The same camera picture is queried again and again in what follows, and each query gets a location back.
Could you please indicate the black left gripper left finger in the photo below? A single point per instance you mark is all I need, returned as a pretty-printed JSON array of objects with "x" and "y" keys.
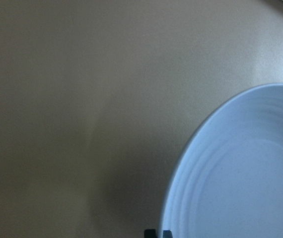
[{"x": 150, "y": 233}]

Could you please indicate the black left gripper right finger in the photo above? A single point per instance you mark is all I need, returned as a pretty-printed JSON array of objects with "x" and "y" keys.
[{"x": 167, "y": 234}]

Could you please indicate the blue round plate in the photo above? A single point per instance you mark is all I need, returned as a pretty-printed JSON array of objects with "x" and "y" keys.
[{"x": 229, "y": 180}]

